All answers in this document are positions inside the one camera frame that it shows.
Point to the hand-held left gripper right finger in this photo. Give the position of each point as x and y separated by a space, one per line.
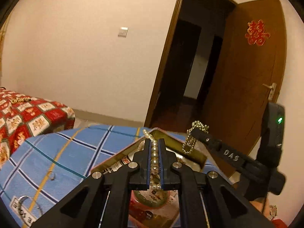
161 166

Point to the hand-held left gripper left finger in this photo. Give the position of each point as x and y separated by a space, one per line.
148 166

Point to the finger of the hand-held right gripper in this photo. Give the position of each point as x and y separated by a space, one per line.
220 150

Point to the pink tin box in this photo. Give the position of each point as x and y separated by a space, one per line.
199 158

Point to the brown wooden door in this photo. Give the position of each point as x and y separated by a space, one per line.
237 87

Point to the blue checked cloth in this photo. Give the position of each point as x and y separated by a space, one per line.
71 152

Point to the red paper door decoration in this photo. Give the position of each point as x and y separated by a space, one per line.
257 33

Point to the red patterned bedsheet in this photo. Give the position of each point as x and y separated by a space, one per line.
35 121

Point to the white printed label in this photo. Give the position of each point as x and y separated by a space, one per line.
22 215

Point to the brown door frame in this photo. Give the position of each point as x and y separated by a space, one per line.
163 64

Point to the white wall switch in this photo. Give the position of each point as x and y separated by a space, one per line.
123 32

